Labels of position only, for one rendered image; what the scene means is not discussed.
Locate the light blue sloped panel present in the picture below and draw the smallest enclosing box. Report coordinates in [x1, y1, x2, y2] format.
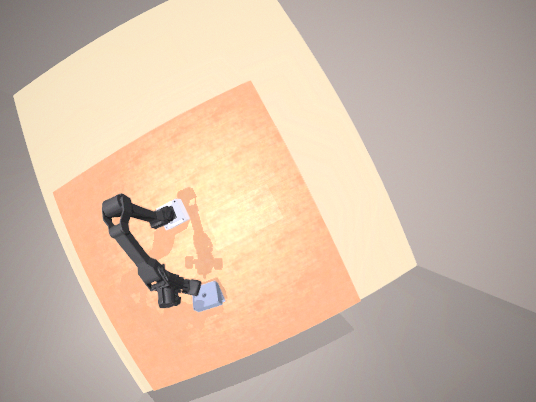
[192, 280, 225, 313]

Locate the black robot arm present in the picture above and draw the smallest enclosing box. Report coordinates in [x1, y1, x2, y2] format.
[102, 193, 182, 309]

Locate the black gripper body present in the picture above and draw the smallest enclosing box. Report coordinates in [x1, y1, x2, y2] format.
[172, 273, 202, 296]

